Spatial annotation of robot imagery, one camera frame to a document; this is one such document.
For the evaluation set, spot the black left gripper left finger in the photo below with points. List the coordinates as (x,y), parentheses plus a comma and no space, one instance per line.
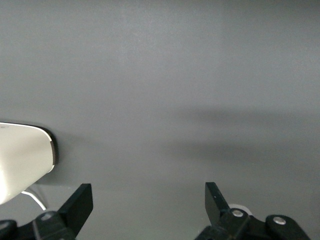
(72,212)

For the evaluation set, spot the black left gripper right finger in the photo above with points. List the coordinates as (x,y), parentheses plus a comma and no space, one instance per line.
(217,210)

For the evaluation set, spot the cream appliance with dark trim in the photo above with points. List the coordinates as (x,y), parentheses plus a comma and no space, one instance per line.
(22,155)

